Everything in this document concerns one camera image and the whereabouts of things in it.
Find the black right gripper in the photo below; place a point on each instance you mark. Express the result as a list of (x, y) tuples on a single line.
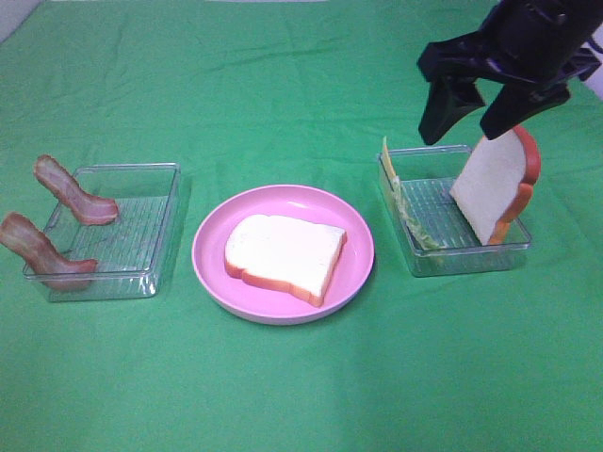
[(524, 43)]

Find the green lettuce leaf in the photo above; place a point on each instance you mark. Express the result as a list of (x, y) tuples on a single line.
[(424, 240)]

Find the bread slice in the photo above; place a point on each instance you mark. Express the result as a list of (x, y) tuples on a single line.
[(497, 182), (285, 254)]

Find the bacon strip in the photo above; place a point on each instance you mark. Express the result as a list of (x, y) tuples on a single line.
[(88, 209), (21, 236)]

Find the upright bread slice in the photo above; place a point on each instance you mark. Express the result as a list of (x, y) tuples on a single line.
[(497, 182)]

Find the yellow cheese slice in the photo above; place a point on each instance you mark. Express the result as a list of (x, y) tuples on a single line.
[(388, 167)]

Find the clear right plastic tray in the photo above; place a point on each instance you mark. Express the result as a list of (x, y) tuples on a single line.
[(427, 174)]

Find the clear plastic tray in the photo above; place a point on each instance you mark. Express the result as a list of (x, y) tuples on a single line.
[(427, 174), (134, 253)]

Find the green tablecloth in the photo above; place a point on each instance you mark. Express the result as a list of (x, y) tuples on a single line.
[(244, 95)]

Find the pink round plate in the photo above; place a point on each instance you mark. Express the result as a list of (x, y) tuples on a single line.
[(273, 307)]

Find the clear left plastic tray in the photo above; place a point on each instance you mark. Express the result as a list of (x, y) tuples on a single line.
[(134, 253)]

